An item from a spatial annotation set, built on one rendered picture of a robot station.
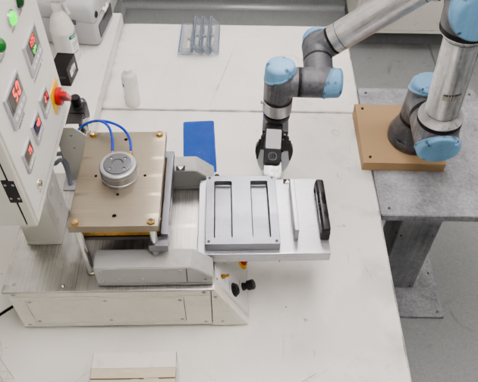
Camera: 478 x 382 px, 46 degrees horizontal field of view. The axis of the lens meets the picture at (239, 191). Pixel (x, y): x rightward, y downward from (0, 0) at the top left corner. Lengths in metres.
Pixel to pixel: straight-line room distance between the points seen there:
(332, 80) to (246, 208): 0.38
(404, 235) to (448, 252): 0.51
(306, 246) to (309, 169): 0.49
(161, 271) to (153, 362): 0.20
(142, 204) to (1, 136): 0.34
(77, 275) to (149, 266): 0.18
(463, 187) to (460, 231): 0.91
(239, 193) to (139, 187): 0.25
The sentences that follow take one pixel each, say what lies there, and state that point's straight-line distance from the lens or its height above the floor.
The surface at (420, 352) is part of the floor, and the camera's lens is 2.32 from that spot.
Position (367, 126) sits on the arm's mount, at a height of 0.79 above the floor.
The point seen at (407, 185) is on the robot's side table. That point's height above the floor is 0.75.
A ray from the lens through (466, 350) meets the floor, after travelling 2.38.
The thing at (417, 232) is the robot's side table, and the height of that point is 0.39.
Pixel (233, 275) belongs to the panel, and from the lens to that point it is 1.38.
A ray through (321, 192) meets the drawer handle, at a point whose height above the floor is 1.01.
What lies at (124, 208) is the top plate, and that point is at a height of 1.11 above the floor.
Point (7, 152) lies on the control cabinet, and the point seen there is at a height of 1.34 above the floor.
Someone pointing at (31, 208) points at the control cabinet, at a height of 1.20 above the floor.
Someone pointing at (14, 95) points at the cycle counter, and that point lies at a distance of 1.02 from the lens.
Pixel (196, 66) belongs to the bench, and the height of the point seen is 0.75.
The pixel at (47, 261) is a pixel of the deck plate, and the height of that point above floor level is 0.93.
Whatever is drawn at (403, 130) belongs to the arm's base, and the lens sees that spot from 1.76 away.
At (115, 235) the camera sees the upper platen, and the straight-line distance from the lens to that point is 1.23.
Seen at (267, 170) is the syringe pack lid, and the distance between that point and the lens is 1.64.
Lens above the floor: 2.01
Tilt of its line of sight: 50 degrees down
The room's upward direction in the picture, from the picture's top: 1 degrees clockwise
